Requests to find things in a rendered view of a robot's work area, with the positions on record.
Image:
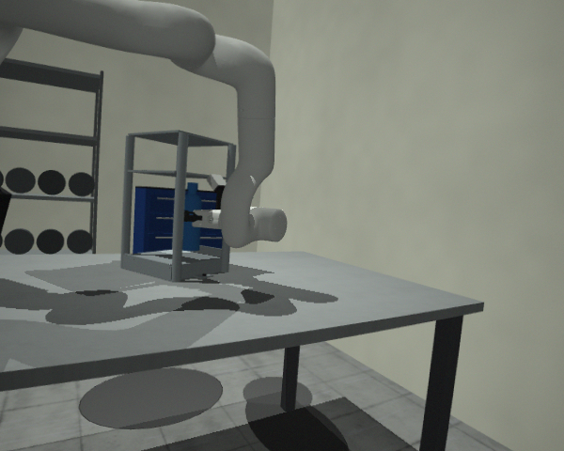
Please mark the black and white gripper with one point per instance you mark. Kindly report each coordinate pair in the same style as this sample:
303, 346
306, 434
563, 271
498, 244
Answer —
209, 218

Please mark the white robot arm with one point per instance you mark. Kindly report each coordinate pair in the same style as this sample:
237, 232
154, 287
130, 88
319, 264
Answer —
175, 32

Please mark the dark blue bottle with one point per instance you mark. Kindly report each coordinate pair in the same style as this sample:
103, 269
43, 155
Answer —
191, 235

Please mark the grey open shelving unit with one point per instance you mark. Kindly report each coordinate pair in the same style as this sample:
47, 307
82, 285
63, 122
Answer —
197, 264

